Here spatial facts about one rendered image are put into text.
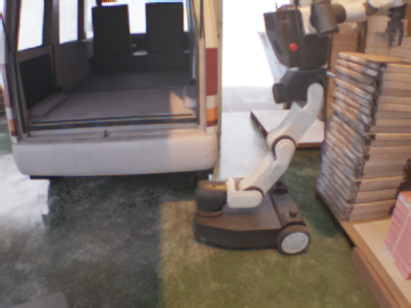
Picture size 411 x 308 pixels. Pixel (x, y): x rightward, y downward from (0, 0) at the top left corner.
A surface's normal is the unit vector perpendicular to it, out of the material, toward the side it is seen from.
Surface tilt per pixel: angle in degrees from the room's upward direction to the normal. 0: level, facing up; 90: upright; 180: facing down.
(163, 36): 93
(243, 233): 90
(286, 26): 89
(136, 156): 88
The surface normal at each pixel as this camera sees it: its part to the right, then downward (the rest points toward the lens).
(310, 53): 0.15, 0.58
